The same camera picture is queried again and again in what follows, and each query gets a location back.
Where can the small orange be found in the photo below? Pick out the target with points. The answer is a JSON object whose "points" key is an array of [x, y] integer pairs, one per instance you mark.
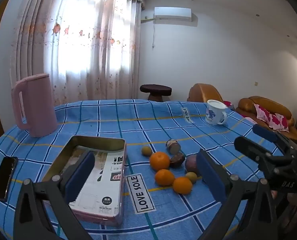
{"points": [[183, 185], [164, 177]]}

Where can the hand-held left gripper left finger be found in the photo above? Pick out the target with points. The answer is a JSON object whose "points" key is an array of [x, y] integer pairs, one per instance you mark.
{"points": [[79, 176]]}

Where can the pink electric kettle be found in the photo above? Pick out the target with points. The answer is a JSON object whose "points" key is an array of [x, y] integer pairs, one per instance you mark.
{"points": [[39, 105]]}

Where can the smooth purple passion fruit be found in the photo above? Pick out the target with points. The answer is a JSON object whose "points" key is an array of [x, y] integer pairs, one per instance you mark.
{"points": [[191, 163]]}

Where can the blue checked tablecloth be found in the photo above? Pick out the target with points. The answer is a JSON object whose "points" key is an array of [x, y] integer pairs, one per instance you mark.
{"points": [[138, 120]]}

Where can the dark wrinkled passion fruit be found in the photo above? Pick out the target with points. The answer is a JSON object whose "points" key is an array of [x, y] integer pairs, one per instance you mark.
{"points": [[177, 160]]}

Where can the brown leather sofa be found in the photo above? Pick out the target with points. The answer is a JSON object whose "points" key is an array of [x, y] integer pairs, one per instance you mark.
{"points": [[248, 105]]}

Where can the brown leather armchair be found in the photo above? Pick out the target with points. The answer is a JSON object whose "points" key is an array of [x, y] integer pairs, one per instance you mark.
{"points": [[204, 92]]}

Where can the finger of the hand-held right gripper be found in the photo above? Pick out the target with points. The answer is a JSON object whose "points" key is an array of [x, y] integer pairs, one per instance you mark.
{"points": [[264, 132], [251, 147]]}

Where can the rectangular metal tin box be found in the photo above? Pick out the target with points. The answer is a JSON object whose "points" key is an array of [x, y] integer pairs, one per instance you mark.
{"points": [[113, 145]]}

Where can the printed paper leaflet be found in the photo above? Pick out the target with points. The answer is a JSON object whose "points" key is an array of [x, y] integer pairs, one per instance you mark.
{"points": [[108, 177]]}

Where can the white mug with blue print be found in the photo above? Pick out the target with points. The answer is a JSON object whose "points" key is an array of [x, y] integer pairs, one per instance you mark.
{"points": [[214, 113]]}

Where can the small yellow-green fruit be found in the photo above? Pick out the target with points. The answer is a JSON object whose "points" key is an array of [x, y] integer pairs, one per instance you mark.
{"points": [[191, 177], [147, 151]]}

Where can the white air conditioner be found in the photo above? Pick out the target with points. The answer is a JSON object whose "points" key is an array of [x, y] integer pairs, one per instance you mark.
{"points": [[173, 13]]}

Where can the dark wooden stool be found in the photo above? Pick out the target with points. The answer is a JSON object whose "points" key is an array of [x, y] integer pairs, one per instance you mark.
{"points": [[155, 89]]}

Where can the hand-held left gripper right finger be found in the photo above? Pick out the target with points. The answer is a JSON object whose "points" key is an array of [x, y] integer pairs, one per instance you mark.
{"points": [[209, 177]]}

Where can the black smartphone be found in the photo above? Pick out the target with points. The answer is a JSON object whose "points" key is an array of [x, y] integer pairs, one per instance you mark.
{"points": [[4, 177]]}

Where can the pink floral cushion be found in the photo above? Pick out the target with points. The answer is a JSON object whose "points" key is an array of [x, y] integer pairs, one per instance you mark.
{"points": [[271, 118]]}

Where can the large orange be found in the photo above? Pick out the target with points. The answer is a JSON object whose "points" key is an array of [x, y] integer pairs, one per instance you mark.
{"points": [[159, 161]]}

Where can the brown cut fruit piece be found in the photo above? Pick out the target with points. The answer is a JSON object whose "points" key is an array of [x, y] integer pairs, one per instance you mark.
{"points": [[173, 146]]}

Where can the sheer floral curtain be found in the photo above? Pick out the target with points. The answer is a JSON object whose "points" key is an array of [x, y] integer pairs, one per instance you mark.
{"points": [[88, 42]]}

